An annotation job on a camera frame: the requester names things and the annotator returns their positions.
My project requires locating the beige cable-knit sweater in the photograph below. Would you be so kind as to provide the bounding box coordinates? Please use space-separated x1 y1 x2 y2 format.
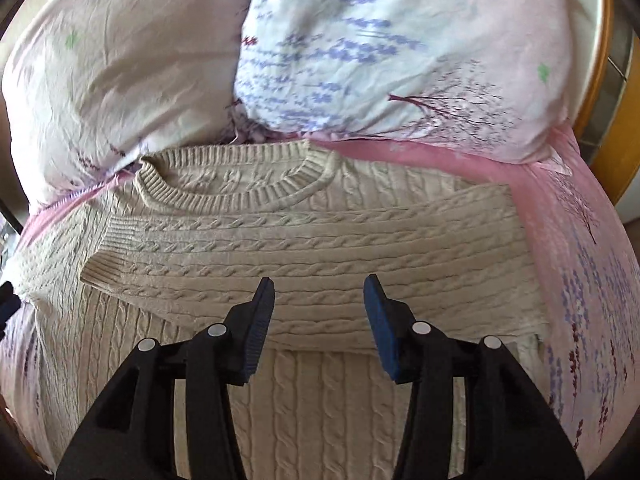
1 141 549 479

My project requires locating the pink floral bed sheet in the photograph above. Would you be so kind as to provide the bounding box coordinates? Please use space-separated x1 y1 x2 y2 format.
16 129 639 472

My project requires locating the pink floral left pillow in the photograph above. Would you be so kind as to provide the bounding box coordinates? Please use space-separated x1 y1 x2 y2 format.
2 0 248 210

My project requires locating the wooden bed headboard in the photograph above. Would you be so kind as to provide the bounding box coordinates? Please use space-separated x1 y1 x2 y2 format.
574 0 639 204

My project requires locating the white lavender-print right pillow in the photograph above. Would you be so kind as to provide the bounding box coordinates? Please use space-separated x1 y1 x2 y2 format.
234 0 572 164

